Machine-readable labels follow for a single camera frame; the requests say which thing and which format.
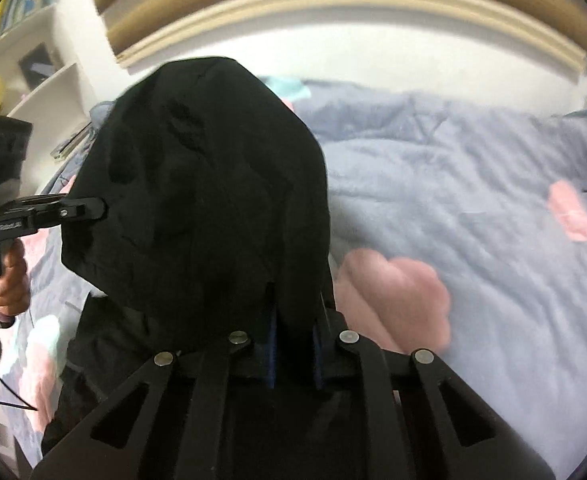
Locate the black hooded jacket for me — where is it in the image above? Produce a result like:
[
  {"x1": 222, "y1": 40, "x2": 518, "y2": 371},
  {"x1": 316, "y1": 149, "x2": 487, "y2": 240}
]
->
[{"x1": 41, "y1": 55, "x2": 348, "y2": 480}]

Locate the person's left hand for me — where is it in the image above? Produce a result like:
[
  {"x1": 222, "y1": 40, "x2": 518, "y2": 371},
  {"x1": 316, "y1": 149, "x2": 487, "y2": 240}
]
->
[{"x1": 0, "y1": 240, "x2": 30, "y2": 316}]

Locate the white bookshelf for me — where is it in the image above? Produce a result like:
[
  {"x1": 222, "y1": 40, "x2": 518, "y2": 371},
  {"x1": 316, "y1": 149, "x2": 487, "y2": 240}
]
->
[{"x1": 0, "y1": 0, "x2": 95, "y2": 162}]

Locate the grey floral bed quilt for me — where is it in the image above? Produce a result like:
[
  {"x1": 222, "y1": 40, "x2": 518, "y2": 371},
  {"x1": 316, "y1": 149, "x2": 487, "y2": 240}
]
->
[{"x1": 0, "y1": 77, "x2": 587, "y2": 480}]

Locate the black picture frame on shelf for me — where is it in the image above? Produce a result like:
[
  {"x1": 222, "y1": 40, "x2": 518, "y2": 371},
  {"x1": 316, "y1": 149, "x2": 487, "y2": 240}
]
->
[{"x1": 18, "y1": 42, "x2": 65, "y2": 90}]

